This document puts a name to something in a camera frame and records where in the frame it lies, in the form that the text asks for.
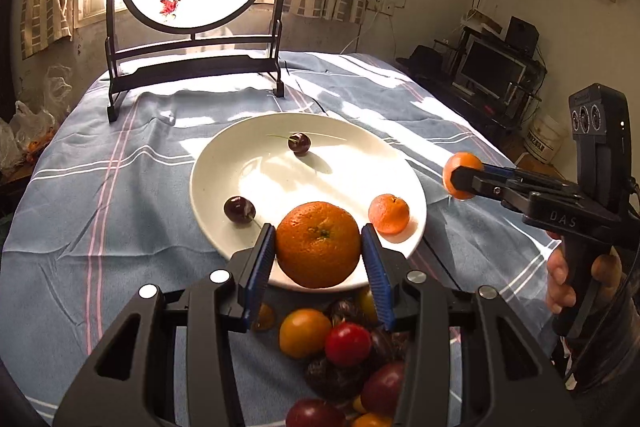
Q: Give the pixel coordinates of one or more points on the dark brown wrinkled fruit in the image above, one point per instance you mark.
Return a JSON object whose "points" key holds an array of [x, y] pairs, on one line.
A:
{"points": [[332, 378]]}

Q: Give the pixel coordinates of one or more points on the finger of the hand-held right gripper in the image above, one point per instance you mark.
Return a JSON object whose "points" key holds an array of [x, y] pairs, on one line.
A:
{"points": [[495, 169], [475, 183]]}

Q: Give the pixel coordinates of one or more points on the wall power outlet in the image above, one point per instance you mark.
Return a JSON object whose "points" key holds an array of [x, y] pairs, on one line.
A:
{"points": [[380, 5]]}

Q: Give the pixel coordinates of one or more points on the dark cherry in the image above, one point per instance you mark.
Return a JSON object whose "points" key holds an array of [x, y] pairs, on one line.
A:
{"points": [[239, 209], [299, 144]]}

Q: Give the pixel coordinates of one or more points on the small mandarin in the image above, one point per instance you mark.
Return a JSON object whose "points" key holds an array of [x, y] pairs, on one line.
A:
{"points": [[371, 420], [389, 216], [457, 163]]}

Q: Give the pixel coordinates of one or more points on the clear plastic bag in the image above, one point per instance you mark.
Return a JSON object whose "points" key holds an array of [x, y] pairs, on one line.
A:
{"points": [[59, 84]]}

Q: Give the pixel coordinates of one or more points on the red tomato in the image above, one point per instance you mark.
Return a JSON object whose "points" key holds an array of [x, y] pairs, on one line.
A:
{"points": [[348, 344]]}

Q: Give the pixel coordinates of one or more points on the large orange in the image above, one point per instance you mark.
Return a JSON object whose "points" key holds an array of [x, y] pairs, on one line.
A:
{"points": [[317, 247]]}

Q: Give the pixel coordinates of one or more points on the blue striped tablecloth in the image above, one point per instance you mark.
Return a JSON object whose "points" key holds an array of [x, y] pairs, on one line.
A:
{"points": [[125, 207]]}

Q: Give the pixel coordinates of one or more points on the white flat box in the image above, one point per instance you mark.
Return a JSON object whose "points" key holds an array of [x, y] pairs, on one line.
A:
{"points": [[482, 21]]}

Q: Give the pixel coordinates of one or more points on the black media stand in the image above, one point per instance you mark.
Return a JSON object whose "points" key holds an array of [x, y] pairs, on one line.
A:
{"points": [[480, 108]]}

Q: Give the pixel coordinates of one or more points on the black speaker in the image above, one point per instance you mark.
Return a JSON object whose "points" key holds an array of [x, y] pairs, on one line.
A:
{"points": [[522, 34]]}

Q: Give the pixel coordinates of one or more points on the small tan round fruit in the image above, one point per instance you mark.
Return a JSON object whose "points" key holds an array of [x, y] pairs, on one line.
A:
{"points": [[263, 318]]}

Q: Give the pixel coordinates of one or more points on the white bucket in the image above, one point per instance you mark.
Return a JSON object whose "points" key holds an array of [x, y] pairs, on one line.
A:
{"points": [[542, 139]]}

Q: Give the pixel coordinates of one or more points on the white plastic bag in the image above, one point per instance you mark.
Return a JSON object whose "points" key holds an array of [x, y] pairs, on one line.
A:
{"points": [[30, 122]]}

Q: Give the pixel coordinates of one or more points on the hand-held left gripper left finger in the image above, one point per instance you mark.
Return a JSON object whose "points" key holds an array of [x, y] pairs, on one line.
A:
{"points": [[260, 269]]}

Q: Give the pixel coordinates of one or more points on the person's right hand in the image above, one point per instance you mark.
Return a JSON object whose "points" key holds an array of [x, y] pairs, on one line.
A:
{"points": [[560, 279]]}

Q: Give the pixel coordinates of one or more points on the yellow green tomato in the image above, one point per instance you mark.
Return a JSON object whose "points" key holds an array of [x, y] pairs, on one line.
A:
{"points": [[366, 305]]}

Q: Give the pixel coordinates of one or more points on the black hat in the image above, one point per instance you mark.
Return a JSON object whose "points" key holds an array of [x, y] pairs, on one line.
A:
{"points": [[425, 57]]}

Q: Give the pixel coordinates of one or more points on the white plate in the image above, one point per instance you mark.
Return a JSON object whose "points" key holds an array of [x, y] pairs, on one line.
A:
{"points": [[260, 177]]}

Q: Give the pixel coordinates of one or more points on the small yellow fruit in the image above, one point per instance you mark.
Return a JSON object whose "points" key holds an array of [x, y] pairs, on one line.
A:
{"points": [[358, 404]]}

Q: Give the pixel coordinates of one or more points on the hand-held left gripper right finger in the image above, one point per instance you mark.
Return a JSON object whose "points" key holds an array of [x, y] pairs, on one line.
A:
{"points": [[375, 272]]}

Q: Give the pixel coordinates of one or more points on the computer monitor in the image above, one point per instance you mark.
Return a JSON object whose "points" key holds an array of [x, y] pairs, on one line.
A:
{"points": [[492, 67]]}

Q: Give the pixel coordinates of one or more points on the dark red plum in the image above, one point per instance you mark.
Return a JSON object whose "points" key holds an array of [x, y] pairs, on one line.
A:
{"points": [[315, 414], [382, 389]]}

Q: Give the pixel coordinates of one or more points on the dark brown water chestnut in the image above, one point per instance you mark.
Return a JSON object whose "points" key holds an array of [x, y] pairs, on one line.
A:
{"points": [[344, 309], [382, 347]]}

